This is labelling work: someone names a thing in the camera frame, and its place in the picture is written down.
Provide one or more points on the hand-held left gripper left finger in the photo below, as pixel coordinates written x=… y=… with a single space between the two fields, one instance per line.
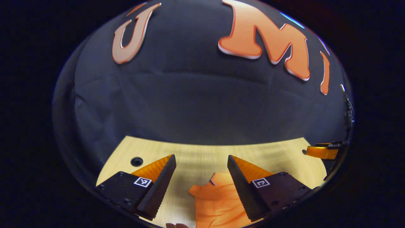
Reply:
x=161 y=186

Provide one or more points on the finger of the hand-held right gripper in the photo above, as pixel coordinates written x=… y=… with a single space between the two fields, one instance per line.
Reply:
x=322 y=152

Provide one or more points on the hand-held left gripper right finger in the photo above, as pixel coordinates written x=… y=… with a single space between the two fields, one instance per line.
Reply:
x=240 y=186

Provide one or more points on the orange T-shirt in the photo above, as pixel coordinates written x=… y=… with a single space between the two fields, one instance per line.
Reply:
x=218 y=205

